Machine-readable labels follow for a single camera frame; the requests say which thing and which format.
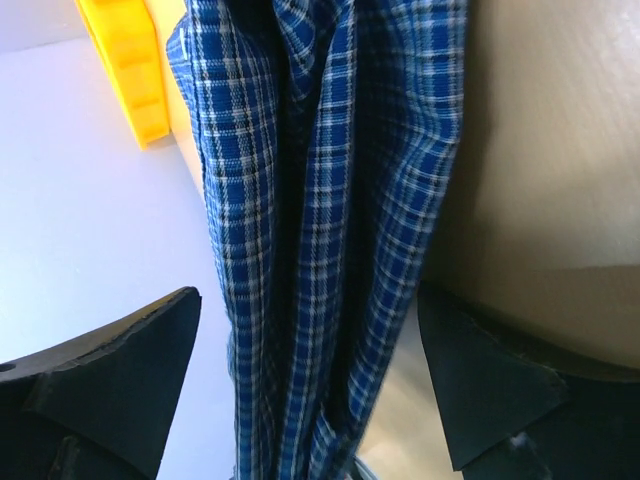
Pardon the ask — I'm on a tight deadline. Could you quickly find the yellow plastic bin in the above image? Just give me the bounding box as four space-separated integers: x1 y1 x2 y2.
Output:
75 0 170 149

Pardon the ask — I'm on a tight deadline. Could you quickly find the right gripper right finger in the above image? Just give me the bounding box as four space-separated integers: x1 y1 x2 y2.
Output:
417 282 639 479

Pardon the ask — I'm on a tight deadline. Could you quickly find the blue plaid long sleeve shirt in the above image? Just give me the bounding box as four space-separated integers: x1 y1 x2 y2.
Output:
167 1 468 479

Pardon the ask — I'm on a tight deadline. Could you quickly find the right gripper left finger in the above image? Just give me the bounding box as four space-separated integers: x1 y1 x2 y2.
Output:
1 287 202 479

